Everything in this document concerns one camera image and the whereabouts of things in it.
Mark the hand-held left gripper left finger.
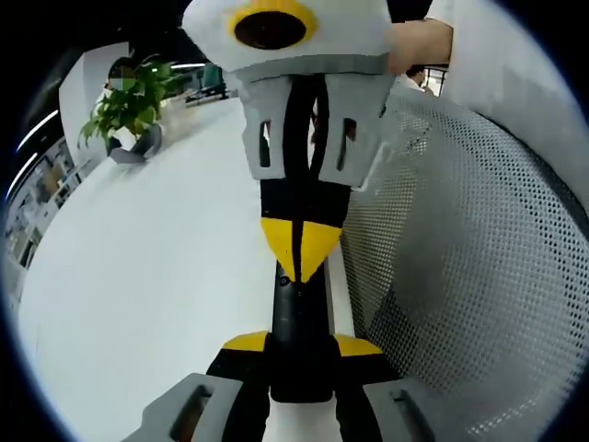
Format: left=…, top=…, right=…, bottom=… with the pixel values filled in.
left=135, top=330, right=271, bottom=442

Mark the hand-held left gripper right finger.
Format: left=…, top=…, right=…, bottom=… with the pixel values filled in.
left=330, top=334, right=439, bottom=442

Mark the black remote control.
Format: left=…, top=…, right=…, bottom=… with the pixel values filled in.
left=269, top=256, right=335, bottom=404

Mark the person's right hand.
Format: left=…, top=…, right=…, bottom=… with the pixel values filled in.
left=385, top=17, right=455, bottom=76

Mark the white mesh basket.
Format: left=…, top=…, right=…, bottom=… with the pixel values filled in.
left=339, top=86, right=589, bottom=442

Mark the green potted plant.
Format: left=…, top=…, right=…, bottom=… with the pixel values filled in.
left=76, top=53, right=186, bottom=149

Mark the office shelving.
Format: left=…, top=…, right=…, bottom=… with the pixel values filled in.
left=3, top=137, right=85, bottom=282

